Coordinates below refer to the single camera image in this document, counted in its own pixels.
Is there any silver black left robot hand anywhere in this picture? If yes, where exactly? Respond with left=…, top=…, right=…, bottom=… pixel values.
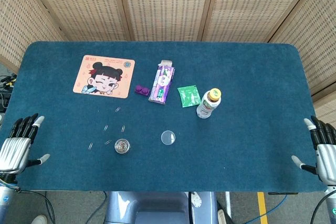
left=0, top=113, right=50, bottom=180

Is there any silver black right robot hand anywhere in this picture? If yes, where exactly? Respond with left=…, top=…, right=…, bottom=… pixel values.
left=291, top=115, right=336, bottom=183

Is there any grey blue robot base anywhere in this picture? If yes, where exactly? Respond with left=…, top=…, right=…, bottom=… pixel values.
left=104, top=191, right=218, bottom=224

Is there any clear jar of paper clips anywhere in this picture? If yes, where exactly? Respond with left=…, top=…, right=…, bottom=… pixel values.
left=114, top=138, right=131, bottom=154

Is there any clear plastic lid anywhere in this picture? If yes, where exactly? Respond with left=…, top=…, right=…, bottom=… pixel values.
left=161, top=130, right=176, bottom=146

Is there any black power box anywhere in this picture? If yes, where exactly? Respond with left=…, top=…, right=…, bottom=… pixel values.
left=0, top=91, right=11, bottom=113

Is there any white shoe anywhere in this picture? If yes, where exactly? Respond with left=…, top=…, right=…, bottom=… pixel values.
left=31, top=215, right=48, bottom=224

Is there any yellow floor tape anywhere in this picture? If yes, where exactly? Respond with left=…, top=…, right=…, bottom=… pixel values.
left=257, top=191, right=269, bottom=224

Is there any blue carpet table cover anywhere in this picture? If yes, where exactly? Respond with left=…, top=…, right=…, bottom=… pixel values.
left=0, top=40, right=328, bottom=192

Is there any woven bamboo screen panel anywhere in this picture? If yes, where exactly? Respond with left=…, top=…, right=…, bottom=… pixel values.
left=267, top=0, right=336, bottom=127
left=0, top=0, right=65, bottom=75
left=115, top=0, right=218, bottom=42
left=22, top=0, right=132, bottom=42
left=201, top=0, right=329, bottom=43

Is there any cartoon girl mouse pad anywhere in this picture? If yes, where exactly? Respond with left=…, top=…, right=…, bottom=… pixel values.
left=72, top=55, right=136, bottom=99

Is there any yellow cap drink bottle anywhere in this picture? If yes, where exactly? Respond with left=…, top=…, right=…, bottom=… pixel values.
left=196, top=88, right=222, bottom=120

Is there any purple toy building block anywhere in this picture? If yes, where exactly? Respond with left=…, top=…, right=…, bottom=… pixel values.
left=134, top=84, right=151, bottom=97

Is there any green sachet packet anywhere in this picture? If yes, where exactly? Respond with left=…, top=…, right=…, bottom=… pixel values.
left=177, top=84, right=202, bottom=108

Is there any purple toothpaste box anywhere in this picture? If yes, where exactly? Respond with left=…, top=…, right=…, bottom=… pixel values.
left=148, top=59, right=176, bottom=105

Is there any black floor cable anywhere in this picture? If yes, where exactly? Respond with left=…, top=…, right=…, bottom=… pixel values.
left=15, top=189, right=56, bottom=224

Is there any blue floor cable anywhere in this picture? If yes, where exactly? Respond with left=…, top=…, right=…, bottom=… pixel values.
left=269, top=195, right=289, bottom=219

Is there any tangled cable bundle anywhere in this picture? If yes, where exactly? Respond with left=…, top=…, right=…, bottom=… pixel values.
left=0, top=73, right=18, bottom=90

